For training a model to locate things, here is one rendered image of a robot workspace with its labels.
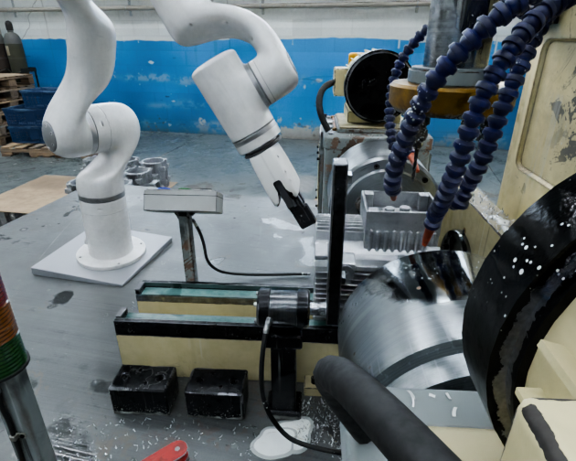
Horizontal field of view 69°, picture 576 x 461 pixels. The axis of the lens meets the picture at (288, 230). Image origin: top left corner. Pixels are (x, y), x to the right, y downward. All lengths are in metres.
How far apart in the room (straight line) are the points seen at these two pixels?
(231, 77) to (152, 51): 6.39
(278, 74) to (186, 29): 0.17
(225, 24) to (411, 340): 0.57
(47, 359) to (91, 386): 0.14
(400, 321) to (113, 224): 0.94
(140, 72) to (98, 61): 6.16
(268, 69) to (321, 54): 5.52
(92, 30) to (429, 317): 0.87
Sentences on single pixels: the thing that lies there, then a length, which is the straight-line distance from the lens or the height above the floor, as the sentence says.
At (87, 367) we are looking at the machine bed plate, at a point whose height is 0.80.
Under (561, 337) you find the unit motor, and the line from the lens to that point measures 0.19.
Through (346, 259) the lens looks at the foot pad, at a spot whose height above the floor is 1.08.
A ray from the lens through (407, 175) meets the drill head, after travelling 0.95.
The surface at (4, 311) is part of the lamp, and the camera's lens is 0.58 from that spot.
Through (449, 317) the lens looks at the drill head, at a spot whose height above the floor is 1.16.
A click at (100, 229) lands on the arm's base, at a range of 1.24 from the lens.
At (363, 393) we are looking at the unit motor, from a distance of 0.17.
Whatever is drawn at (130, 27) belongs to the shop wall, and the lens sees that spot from 7.25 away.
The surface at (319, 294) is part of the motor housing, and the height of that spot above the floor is 1.01.
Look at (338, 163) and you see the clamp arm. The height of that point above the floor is 1.25.
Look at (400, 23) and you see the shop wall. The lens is 6.15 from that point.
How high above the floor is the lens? 1.40
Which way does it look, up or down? 25 degrees down
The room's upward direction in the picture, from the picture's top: straight up
